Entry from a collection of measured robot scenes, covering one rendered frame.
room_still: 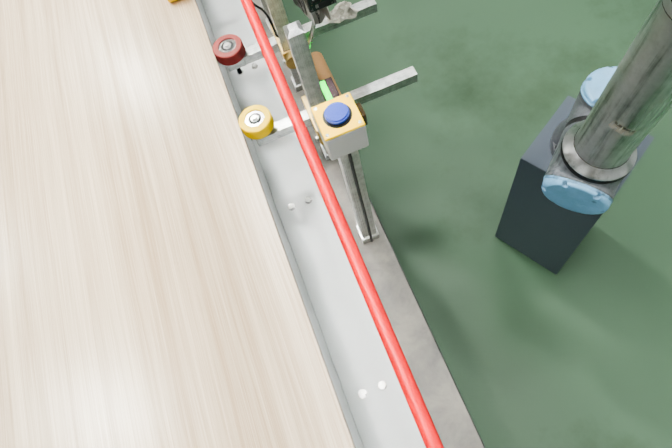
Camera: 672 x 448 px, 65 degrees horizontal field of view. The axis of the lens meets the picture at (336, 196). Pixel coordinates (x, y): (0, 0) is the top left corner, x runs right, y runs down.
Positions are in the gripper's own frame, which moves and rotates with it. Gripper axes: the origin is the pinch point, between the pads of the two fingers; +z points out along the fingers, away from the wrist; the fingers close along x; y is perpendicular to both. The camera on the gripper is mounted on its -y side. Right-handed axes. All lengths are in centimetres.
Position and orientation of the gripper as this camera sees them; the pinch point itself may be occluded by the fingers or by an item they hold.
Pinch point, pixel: (317, 16)
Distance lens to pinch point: 129.6
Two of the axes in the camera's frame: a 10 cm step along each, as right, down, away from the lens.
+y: 3.5, 8.2, -4.5
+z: 1.5, 4.3, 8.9
